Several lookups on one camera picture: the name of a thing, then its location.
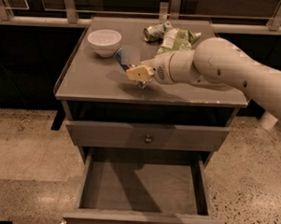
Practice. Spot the metal window railing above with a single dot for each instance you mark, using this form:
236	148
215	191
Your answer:
242	17

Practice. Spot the grey top drawer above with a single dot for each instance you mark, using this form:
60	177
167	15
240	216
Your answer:
132	135

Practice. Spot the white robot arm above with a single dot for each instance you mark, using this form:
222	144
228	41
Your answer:
215	62

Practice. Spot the grey open middle drawer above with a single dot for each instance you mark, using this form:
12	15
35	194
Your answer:
142	186

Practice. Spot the brass top drawer knob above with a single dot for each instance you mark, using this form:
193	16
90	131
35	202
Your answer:
148	139

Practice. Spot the grey drawer cabinet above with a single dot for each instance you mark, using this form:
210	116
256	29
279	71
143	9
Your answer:
94	88

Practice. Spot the green chip bag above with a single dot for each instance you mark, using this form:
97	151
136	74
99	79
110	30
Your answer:
178	40

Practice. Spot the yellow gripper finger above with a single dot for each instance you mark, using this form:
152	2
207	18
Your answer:
140	73
148	62

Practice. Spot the white pillar leg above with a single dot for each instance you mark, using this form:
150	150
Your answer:
267	121

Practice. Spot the redbull can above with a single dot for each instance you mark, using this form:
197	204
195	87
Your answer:
128	56

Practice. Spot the white ceramic bowl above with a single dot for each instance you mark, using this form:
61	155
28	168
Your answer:
105	42

